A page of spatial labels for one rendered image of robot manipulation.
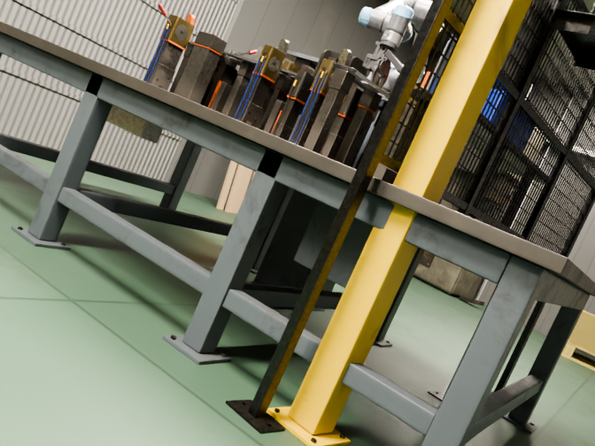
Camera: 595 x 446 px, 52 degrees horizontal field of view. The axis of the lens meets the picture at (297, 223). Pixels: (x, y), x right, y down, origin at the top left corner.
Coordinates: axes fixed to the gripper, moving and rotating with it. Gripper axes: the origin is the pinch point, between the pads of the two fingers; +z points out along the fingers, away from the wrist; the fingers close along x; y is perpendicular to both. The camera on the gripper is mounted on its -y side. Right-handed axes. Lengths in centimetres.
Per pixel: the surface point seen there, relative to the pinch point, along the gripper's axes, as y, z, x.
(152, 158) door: 304, 83, -148
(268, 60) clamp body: 37.7, 3.5, 21.2
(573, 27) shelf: -64, -37, 4
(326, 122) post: -17.6, 20.8, 39.5
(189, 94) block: 76, 27, 20
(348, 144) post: -16.4, 23.4, 22.2
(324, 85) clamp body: 2.7, 6.8, 24.3
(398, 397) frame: -83, 80, 49
